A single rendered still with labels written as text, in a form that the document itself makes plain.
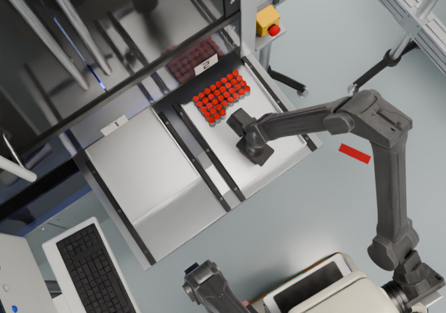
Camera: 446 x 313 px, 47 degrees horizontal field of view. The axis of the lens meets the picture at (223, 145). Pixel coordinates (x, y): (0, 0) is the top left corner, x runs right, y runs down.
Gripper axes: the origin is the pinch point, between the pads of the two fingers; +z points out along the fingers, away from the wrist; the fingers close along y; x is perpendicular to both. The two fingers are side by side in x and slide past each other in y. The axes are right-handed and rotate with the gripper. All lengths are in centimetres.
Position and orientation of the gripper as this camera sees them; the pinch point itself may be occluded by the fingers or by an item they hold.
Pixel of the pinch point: (253, 155)
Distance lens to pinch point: 160.9
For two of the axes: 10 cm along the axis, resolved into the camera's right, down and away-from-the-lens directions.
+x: -6.5, 7.4, -1.9
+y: -7.6, -6.2, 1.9
